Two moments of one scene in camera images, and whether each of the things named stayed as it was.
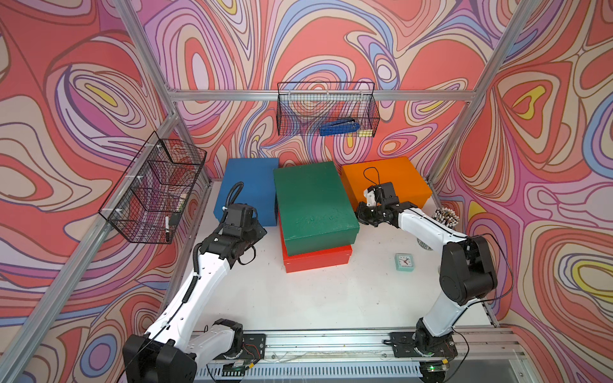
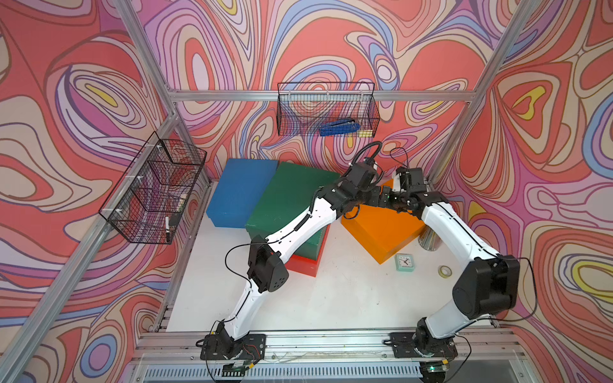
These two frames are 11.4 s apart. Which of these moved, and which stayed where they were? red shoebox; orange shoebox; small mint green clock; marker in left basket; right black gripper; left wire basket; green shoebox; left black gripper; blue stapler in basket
Moved: green shoebox; red shoebox; right black gripper; orange shoebox; left black gripper
Stayed: marker in left basket; left wire basket; blue stapler in basket; small mint green clock
